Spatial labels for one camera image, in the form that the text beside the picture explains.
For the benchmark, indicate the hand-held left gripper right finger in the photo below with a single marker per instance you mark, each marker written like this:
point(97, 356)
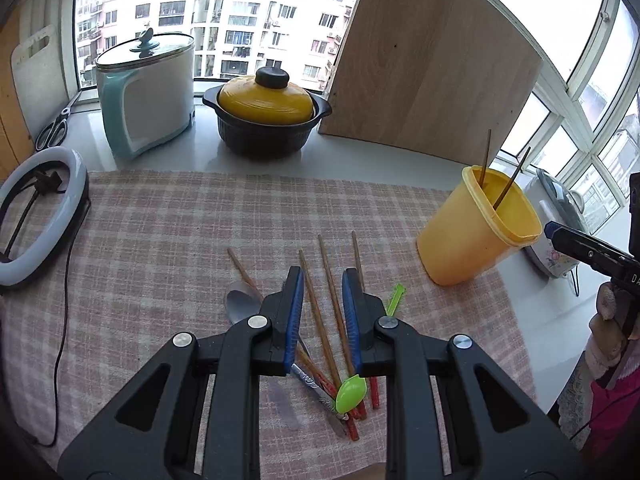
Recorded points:
point(350, 310)

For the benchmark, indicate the black scissors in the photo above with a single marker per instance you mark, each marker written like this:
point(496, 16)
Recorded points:
point(54, 127)

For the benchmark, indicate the window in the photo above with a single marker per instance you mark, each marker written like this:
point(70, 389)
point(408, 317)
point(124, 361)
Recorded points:
point(225, 20)

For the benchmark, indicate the black casserole yellow lid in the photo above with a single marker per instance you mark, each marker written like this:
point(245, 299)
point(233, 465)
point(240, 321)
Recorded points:
point(265, 105)

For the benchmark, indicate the metal spoon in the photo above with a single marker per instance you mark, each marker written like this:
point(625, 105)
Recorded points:
point(242, 302)

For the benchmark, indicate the white rice cooker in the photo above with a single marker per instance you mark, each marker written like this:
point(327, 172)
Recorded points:
point(555, 240)

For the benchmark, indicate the white teal cooker pot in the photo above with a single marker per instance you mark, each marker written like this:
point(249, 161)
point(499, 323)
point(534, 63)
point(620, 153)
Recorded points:
point(160, 100)

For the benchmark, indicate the green plastic spoon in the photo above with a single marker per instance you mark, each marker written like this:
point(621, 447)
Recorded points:
point(351, 392)

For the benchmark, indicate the wooden board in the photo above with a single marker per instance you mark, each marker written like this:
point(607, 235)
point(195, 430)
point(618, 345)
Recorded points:
point(430, 65)

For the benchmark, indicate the brown wooden chopstick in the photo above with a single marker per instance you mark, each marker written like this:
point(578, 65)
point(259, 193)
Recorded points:
point(486, 160)
point(512, 177)

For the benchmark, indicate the yellow plastic utensil cup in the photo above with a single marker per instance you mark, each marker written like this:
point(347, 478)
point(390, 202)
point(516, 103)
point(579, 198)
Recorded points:
point(470, 240)

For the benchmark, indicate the white cutting board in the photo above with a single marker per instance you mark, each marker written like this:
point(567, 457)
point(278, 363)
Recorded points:
point(35, 85)

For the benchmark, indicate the person's red clothing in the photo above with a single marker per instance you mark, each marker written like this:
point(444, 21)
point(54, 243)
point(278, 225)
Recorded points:
point(615, 410)

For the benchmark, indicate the person's right hand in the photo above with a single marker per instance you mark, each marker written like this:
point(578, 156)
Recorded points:
point(606, 310)

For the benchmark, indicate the red-tipped wooden chopstick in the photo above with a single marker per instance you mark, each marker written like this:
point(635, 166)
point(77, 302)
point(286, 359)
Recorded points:
point(242, 270)
point(314, 300)
point(330, 280)

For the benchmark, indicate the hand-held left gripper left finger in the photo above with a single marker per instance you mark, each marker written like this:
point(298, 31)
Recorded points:
point(296, 310)

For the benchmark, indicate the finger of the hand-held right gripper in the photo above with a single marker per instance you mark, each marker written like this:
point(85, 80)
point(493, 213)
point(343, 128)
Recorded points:
point(585, 250)

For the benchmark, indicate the pink checked tablecloth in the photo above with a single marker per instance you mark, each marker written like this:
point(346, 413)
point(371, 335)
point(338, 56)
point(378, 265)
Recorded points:
point(165, 240)

